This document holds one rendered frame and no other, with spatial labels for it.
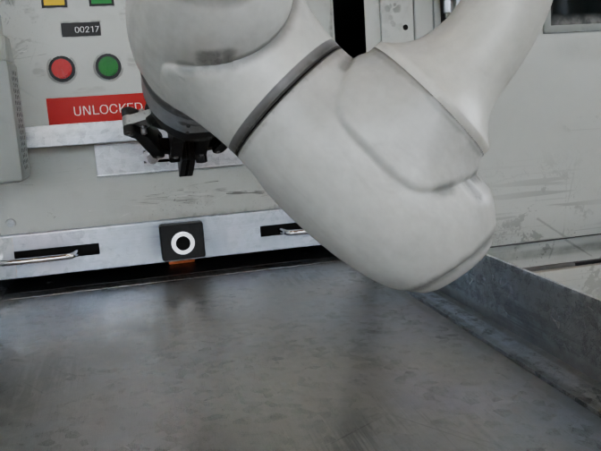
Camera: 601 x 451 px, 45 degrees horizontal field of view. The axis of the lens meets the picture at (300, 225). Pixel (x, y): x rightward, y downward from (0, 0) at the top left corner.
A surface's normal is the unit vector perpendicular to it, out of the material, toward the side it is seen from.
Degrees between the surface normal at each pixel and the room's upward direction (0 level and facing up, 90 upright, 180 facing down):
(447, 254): 106
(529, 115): 90
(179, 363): 0
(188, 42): 130
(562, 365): 0
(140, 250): 90
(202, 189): 90
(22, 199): 90
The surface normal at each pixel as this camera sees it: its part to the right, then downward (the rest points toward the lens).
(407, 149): 0.02, 0.04
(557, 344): -0.97, 0.11
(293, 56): 0.32, -0.15
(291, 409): -0.07, -0.98
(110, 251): 0.23, 0.15
